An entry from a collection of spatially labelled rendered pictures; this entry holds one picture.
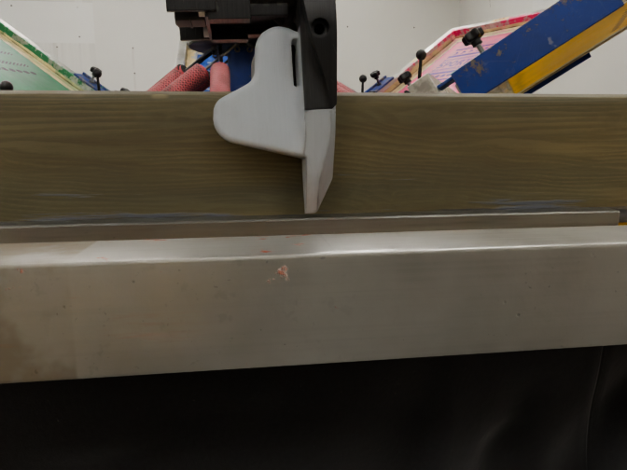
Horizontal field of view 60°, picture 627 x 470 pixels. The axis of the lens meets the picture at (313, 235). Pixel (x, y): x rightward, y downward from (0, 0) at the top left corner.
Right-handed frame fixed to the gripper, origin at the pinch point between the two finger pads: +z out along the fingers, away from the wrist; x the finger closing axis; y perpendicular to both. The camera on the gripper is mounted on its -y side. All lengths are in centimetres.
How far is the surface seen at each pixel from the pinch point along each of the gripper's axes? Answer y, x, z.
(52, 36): 144, -459, -102
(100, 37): 107, -459, -100
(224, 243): 5.1, 11.5, 1.1
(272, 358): 3.8, 13.6, 4.6
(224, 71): 5, -110, -22
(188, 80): 15, -113, -20
